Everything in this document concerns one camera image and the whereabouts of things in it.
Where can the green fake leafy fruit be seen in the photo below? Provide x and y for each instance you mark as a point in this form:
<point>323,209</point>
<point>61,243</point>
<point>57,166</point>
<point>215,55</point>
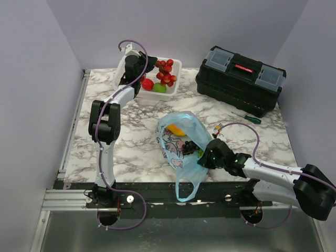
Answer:
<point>200,153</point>

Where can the hex key set yellow holder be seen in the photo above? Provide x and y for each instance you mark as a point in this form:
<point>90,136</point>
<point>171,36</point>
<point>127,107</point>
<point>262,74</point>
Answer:
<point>218,128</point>

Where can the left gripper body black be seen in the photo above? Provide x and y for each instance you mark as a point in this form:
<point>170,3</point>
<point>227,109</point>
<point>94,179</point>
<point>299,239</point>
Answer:
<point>142,62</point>

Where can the red fake cherry bunch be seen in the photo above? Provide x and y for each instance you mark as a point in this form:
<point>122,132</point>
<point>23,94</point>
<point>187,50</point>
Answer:
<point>165,75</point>

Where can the green handled screwdriver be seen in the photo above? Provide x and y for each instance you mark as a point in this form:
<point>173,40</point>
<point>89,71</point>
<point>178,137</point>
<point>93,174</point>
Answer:
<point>249,118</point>

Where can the light blue plastic bag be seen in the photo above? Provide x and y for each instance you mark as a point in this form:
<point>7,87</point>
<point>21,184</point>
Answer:
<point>186,166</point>

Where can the aluminium frame profile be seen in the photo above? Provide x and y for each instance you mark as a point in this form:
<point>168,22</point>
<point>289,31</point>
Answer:
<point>64,200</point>

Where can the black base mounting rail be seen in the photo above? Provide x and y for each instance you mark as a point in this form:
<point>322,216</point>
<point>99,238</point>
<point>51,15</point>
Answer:
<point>170,200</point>

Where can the white plastic basket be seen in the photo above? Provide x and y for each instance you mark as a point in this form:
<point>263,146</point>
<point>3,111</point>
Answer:
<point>171,90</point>

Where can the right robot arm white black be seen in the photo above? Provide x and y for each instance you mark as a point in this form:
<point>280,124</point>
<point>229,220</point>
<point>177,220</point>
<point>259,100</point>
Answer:
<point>304,187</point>

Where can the black plastic toolbox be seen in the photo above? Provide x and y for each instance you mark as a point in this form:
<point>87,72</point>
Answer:
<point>246,84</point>

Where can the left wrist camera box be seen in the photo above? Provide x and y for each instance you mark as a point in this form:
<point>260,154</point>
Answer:
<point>130,51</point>

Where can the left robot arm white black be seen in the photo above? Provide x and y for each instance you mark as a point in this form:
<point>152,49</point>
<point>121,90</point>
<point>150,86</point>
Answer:
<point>105,124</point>

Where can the dark purple fake grapes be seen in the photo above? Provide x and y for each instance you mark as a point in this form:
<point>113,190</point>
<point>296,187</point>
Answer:
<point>189,147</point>

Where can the red fake peach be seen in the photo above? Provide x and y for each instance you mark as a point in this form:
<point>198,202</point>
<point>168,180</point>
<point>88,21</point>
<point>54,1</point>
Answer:
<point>148,84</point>

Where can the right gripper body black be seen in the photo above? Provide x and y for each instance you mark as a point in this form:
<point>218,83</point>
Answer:
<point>210,161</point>

